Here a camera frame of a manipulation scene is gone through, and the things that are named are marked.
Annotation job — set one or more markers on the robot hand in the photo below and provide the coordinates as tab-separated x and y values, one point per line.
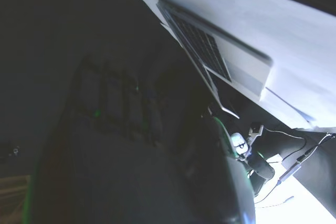
131	176

